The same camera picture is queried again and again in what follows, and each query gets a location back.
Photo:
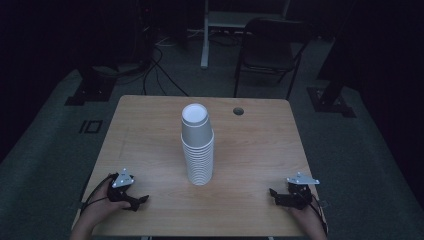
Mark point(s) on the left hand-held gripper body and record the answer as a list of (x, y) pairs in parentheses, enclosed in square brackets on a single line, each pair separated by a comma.
[(121, 180)]

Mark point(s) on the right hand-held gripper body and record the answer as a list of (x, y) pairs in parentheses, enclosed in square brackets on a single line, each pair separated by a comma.
[(300, 196)]

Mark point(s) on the stack of white paper cups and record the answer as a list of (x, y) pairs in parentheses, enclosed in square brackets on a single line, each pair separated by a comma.
[(200, 163)]

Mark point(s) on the person's right hand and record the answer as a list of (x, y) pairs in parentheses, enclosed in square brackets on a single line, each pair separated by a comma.
[(310, 218)]

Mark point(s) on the person's left hand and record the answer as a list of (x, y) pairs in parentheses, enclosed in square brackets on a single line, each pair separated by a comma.
[(100, 208)]

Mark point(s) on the round black table grommet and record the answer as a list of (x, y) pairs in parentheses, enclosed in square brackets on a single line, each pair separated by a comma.
[(238, 111)]

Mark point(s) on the black stand with flat base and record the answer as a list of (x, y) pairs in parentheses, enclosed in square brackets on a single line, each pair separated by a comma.
[(330, 96), (93, 90)]

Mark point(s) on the black folding chair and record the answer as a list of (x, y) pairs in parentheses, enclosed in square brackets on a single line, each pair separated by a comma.
[(270, 53)]

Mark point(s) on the dark equipment rack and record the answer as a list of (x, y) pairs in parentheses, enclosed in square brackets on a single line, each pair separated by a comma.
[(160, 26)]

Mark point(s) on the white metal desk frame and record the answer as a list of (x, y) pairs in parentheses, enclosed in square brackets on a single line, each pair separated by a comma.
[(205, 40)]

